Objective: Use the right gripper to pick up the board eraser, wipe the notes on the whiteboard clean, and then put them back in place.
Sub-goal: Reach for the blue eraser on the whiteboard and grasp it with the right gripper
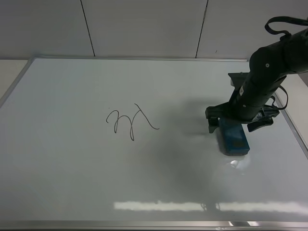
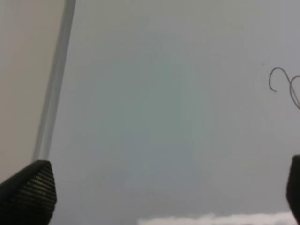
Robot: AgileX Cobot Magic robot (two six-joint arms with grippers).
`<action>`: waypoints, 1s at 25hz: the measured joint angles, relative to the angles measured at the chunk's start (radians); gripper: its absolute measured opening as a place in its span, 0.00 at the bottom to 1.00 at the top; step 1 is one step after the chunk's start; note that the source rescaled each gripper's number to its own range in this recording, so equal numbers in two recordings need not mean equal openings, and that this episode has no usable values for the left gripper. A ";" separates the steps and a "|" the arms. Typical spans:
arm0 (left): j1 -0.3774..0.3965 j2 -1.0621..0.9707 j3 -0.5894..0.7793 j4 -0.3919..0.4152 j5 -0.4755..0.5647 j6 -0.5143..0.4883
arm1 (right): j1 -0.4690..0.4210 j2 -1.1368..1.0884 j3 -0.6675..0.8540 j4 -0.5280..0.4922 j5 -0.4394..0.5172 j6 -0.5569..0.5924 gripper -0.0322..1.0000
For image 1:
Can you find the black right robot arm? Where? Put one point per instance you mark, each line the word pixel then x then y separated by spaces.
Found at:
pixel 269 67

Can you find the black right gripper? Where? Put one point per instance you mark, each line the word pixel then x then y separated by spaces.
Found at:
pixel 254 111

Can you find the white aluminium-framed whiteboard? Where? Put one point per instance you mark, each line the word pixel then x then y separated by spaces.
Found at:
pixel 124 145

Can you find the blue board eraser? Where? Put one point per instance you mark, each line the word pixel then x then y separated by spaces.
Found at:
pixel 233 138

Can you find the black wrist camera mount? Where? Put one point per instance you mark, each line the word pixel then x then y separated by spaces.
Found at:
pixel 237 79

